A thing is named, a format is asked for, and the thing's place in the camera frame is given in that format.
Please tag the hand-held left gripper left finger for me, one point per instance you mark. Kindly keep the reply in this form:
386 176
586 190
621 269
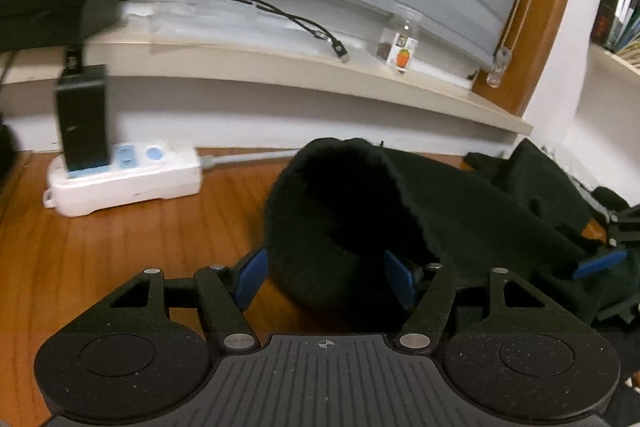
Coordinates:
250 279

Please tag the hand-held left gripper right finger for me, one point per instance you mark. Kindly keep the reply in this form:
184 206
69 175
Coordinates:
400 279

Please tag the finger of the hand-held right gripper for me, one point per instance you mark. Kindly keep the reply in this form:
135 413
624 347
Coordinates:
600 264
625 227

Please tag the black sweatpants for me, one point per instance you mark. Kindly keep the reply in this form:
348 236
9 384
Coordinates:
350 207

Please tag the white power strip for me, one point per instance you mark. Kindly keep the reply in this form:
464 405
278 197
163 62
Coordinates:
140 182

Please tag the white bookshelf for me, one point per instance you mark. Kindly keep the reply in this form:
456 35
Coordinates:
615 59

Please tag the beige window sill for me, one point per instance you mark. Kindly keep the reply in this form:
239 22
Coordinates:
250 67

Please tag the glass bottle orange label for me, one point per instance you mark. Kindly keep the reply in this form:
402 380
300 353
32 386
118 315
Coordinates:
400 52

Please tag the black power adapter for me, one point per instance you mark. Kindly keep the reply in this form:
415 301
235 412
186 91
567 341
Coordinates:
82 122

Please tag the clear plastic bag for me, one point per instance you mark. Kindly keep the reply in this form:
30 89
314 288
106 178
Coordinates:
200 19

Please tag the black flat case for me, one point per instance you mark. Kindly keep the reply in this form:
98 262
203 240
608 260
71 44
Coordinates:
50 7

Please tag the wooden window frame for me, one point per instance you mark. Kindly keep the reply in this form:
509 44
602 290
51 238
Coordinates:
550 7

